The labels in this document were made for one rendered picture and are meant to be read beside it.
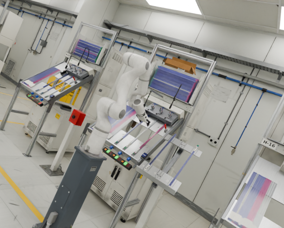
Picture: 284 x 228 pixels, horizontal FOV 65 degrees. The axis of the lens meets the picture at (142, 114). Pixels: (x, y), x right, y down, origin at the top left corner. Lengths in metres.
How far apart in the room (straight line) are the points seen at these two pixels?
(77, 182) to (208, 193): 2.51
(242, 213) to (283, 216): 1.94
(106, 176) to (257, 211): 1.49
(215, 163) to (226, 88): 1.21
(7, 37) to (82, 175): 4.81
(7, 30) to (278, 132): 5.52
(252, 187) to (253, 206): 0.16
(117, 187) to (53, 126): 1.29
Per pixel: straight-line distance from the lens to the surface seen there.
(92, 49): 3.30
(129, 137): 2.17
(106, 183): 2.56
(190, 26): 4.51
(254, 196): 1.94
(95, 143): 1.65
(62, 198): 1.81
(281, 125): 2.37
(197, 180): 3.82
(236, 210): 1.83
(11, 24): 6.07
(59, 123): 3.16
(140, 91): 1.85
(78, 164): 1.70
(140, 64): 1.60
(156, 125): 2.27
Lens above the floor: 1.22
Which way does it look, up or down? 3 degrees down
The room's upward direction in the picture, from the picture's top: 26 degrees clockwise
